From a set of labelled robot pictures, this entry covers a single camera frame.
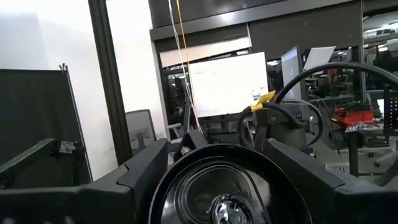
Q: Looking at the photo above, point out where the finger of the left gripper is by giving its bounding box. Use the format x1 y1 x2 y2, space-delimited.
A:
172 129 209 162

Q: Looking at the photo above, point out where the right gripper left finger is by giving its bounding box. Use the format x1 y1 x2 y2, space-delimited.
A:
0 138 169 224

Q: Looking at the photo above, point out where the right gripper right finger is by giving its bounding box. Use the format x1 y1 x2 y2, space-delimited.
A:
264 138 398 224

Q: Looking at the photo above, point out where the tall white Celsius can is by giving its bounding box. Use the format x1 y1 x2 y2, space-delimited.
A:
148 143 313 224

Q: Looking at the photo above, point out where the yellow tag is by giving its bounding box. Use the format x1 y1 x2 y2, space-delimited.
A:
249 90 277 112

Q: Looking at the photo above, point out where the grey office chair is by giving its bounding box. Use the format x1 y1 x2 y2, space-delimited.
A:
125 108 159 155

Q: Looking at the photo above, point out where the black stand pole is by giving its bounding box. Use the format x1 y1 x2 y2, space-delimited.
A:
344 122 384 178

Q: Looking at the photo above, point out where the grey computer monitor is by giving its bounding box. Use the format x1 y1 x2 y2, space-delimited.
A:
280 45 305 101

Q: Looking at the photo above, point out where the white whiteboard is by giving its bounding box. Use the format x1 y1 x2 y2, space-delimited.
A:
187 51 269 119

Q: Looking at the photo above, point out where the red box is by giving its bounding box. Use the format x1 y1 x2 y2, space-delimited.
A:
331 107 375 128

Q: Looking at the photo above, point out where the white paper sheet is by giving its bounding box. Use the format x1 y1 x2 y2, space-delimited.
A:
302 45 337 72

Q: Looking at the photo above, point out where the black pillar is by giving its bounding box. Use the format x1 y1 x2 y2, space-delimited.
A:
87 0 134 166

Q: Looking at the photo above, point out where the black perforated panel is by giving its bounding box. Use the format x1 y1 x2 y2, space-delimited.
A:
383 84 398 142

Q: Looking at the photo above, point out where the black partition screen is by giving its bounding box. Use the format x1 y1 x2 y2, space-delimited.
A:
0 63 93 187

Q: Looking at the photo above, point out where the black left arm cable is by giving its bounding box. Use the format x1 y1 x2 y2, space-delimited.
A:
273 61 398 105

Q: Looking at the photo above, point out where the yellow cable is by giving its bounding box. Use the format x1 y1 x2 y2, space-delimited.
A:
175 0 190 82

